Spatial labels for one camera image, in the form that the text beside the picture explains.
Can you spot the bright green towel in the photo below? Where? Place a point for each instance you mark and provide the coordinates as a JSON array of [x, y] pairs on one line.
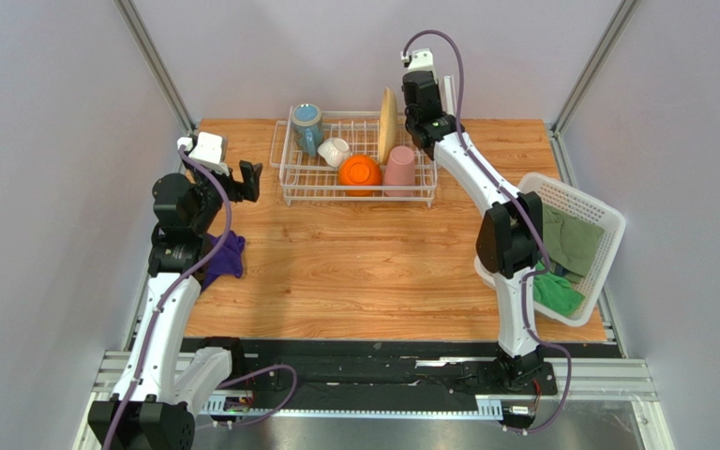
[[555, 289]]

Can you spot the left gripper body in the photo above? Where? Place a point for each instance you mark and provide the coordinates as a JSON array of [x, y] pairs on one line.
[[232, 188]]

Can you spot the pink plastic cup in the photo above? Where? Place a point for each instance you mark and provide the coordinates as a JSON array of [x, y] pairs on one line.
[[399, 173]]

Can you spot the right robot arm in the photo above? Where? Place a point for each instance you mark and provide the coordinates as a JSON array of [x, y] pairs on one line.
[[509, 245]]

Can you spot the small white cup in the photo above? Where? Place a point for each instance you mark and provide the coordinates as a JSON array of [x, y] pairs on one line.
[[334, 151]]

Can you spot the orange bowl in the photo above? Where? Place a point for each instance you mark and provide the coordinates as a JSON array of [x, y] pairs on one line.
[[360, 170]]

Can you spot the blue butterfly mug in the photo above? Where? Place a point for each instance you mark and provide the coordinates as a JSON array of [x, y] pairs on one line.
[[307, 125]]

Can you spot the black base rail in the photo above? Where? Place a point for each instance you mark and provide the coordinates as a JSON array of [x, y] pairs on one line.
[[357, 376]]

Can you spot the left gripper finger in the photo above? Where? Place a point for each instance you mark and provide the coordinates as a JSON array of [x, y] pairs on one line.
[[251, 173], [250, 190]]

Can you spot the yellow plate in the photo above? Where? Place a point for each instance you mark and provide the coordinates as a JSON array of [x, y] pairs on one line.
[[388, 125]]

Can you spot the white wire dish rack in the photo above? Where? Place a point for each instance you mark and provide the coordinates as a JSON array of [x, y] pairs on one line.
[[304, 178]]

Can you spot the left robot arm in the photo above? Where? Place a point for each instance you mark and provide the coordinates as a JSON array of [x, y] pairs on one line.
[[152, 406]]

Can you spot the purple cloth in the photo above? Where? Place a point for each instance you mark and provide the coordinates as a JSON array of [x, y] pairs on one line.
[[228, 261]]

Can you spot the white plastic basket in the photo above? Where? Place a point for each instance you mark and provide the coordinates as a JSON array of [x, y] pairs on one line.
[[576, 204]]

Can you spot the olive green towel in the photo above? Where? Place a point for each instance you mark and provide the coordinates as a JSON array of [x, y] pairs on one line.
[[571, 243]]

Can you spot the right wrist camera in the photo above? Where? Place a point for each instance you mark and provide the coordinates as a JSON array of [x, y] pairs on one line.
[[419, 60]]

